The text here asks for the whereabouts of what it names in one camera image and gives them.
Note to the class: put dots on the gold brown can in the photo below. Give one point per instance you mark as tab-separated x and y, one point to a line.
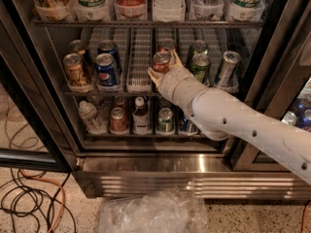
80	47
76	70

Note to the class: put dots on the green soda can rear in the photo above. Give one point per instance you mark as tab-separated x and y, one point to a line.
198	46

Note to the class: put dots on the dark juice bottle white cap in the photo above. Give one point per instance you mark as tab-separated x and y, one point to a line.
141	119

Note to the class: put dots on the blue pepsi can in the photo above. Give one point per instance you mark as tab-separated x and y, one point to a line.
107	70
109	46

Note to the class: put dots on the blue pepsi can front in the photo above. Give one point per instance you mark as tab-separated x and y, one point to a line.
107	70

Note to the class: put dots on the silver slim can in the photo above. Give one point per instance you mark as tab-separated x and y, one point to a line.
230	60

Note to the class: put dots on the gold brown can rear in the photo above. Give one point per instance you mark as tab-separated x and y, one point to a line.
80	47

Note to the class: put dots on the green soda can front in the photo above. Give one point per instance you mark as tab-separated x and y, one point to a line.
199	66

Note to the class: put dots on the clear plastic bag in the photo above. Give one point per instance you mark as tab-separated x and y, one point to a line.
165	211

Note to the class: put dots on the clear water bottle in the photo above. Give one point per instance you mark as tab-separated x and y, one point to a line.
92	119

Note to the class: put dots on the red can bottom shelf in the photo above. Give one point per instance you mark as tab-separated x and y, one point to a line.
118	121

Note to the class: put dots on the green can bottom shelf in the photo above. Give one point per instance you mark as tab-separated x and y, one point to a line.
165	122

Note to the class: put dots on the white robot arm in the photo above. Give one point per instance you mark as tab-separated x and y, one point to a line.
212	109

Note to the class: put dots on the red coke can front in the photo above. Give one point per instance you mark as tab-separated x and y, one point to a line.
161	61

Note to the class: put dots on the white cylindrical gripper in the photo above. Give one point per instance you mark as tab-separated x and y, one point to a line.
170	81

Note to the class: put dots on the blue can bottom shelf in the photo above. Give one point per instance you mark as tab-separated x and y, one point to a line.
186	127

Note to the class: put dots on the white can right fridge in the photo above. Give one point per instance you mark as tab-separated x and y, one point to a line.
290	118

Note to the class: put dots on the red coke can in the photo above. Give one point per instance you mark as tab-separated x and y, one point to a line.
166	45
161	61

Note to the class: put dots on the blue can right fridge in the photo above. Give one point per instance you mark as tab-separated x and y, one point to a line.
303	119

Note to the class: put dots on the red coke can rear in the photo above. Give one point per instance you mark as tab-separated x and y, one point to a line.
166	45

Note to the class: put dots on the green soda can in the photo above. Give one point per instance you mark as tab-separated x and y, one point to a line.
198	46
199	66

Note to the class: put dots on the stainless steel fridge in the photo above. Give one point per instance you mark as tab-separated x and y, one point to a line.
269	78

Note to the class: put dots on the gold brown can front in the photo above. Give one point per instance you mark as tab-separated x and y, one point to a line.
76	70

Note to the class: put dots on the blue pepsi can rear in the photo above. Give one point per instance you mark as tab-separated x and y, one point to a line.
109	46

